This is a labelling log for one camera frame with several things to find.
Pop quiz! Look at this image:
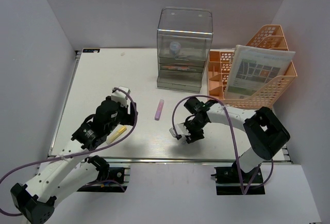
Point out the mesh document pouch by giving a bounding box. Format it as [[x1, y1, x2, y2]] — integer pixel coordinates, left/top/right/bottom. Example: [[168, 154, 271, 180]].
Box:
[[224, 45, 295, 99]]

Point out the purple highlighter marker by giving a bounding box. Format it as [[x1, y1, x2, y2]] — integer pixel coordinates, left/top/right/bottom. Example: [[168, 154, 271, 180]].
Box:
[[154, 99, 164, 120]]

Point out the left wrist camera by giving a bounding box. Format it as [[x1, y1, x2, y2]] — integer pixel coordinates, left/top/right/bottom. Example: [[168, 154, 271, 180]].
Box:
[[111, 87, 130, 107]]

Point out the clear acrylic drawer cabinet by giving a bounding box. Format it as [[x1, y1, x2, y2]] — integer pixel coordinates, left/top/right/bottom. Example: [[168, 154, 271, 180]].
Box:
[[157, 7, 213, 93]]

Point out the yellow highlighter marker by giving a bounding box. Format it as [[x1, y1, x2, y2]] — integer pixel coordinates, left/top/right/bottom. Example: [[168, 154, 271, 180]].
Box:
[[106, 126, 127, 145]]

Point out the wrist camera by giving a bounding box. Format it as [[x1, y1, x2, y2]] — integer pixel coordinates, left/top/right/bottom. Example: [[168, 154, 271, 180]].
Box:
[[169, 123, 190, 140], [111, 87, 130, 107]]

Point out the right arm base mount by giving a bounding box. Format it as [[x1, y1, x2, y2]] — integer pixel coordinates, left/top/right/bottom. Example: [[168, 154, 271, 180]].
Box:
[[211, 166, 266, 196]]

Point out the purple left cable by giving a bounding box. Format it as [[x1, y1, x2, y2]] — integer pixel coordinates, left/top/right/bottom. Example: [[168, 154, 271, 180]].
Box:
[[0, 87, 139, 217]]

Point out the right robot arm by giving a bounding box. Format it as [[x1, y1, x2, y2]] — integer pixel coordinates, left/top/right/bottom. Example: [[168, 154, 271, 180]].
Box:
[[176, 97, 290, 182]]

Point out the red clear pen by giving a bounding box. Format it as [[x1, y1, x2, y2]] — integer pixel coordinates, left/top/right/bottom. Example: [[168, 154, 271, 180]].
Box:
[[161, 65, 196, 72]]

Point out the orange plastic file organizer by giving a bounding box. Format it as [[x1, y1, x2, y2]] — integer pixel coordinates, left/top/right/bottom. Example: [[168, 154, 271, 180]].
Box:
[[207, 24, 298, 110]]

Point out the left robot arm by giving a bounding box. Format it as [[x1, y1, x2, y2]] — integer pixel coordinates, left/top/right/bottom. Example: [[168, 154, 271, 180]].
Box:
[[10, 95, 138, 223]]

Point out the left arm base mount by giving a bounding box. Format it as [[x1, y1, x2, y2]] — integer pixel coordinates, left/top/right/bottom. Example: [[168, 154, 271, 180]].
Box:
[[77, 166, 130, 193]]

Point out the black label sticker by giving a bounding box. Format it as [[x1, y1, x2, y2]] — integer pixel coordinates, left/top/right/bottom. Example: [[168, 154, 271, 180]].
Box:
[[82, 48, 100, 53]]

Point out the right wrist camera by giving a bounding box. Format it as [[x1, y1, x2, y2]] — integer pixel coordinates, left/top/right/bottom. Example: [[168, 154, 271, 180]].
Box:
[[169, 123, 190, 140]]

